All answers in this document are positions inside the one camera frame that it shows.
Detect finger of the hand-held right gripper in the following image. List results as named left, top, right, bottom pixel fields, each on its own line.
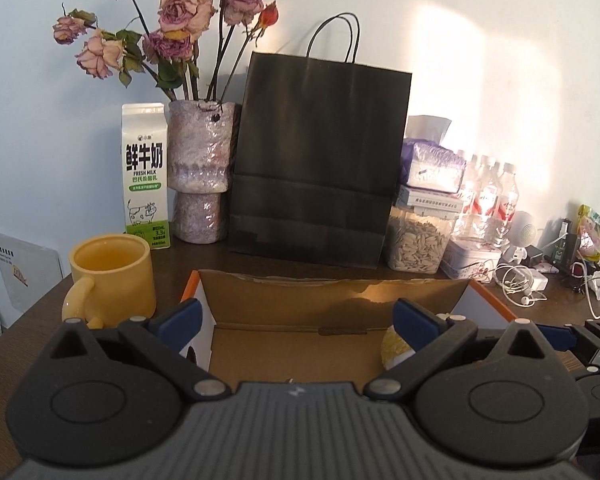
left=535, top=320, right=600, bottom=376

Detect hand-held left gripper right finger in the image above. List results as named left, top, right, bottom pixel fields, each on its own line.
left=362, top=298, right=566, bottom=403

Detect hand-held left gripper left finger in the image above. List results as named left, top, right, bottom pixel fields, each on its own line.
left=32, top=297, right=232, bottom=402

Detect cardboard box with orange edges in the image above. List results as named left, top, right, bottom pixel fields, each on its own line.
left=180, top=269, right=526, bottom=376

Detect yellow mug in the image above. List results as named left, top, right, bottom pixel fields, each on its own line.
left=61, top=234, right=157, bottom=330

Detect clear container of seeds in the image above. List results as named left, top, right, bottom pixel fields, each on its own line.
left=385, top=185, right=465, bottom=275

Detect white floral tin box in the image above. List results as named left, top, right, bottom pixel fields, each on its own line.
left=440, top=237, right=502, bottom=281

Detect yellow green snack packet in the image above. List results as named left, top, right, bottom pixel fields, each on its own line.
left=577, top=205, right=600, bottom=262

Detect small white desk fan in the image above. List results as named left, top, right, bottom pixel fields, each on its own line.
left=504, top=210, right=537, bottom=264

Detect clear water bottle red label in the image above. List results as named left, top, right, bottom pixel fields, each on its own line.
left=475, top=156, right=501, bottom=243
left=495, top=162, right=522, bottom=248
left=455, top=149, right=481, bottom=238

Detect white green milk carton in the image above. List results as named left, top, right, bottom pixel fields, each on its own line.
left=121, top=102, right=173, bottom=250

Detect purple tissue pack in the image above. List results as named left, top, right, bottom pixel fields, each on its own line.
left=400, top=115, right=467, bottom=195

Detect purple speckled vase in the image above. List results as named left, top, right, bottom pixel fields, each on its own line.
left=167, top=100, right=237, bottom=243

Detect white card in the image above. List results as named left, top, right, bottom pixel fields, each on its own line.
left=0, top=232, right=63, bottom=311

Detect black paper bag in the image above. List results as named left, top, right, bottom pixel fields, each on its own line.
left=228, top=12, right=414, bottom=268

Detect dried pink rose bouquet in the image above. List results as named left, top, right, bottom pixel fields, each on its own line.
left=52, top=0, right=281, bottom=103

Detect white wired earphones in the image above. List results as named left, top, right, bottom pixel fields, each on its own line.
left=495, top=262, right=548, bottom=307

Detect white cable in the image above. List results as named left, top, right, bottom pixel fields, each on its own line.
left=577, top=260, right=600, bottom=320

